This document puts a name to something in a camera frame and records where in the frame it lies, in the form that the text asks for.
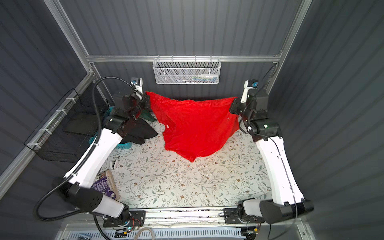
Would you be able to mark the white wire mesh basket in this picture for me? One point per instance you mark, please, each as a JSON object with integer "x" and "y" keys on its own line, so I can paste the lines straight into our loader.
{"x": 187, "y": 72}

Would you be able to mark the red t shirt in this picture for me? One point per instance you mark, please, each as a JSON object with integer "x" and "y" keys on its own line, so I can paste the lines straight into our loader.
{"x": 194, "y": 129}

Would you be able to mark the aluminium horizontal frame bar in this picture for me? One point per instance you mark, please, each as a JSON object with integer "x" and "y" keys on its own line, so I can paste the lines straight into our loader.
{"x": 184, "y": 58}

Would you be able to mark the purple booklet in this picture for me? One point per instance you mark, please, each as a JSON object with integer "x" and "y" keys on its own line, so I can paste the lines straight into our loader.
{"x": 104, "y": 183}

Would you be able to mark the white slotted cable duct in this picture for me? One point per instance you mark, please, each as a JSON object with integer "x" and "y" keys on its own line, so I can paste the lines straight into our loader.
{"x": 169, "y": 234}

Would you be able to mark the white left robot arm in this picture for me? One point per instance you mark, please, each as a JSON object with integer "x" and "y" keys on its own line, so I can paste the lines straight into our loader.
{"x": 122, "y": 126}

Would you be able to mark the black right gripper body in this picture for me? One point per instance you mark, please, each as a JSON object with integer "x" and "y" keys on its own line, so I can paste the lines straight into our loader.
{"x": 237, "y": 107}

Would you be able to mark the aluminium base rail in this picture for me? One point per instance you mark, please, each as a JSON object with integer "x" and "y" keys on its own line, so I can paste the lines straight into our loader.
{"x": 190, "y": 217}

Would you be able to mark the black t shirt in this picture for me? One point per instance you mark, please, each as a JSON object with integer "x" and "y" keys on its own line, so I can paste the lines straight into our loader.
{"x": 137, "y": 132}

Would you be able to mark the teal plastic laundry basket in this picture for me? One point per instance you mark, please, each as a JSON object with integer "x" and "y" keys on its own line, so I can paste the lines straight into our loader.
{"x": 127, "y": 145}

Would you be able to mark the black wire mesh basket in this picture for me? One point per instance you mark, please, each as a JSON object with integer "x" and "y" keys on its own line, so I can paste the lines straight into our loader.
{"x": 64, "y": 138}

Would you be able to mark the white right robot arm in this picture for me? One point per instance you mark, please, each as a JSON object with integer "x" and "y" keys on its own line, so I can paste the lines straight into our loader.
{"x": 287, "y": 201}

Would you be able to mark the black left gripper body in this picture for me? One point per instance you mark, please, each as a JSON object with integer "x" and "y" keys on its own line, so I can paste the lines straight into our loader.
{"x": 143, "y": 104}

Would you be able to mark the green t shirt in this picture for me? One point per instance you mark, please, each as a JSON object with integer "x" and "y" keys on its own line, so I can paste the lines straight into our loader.
{"x": 146, "y": 115}

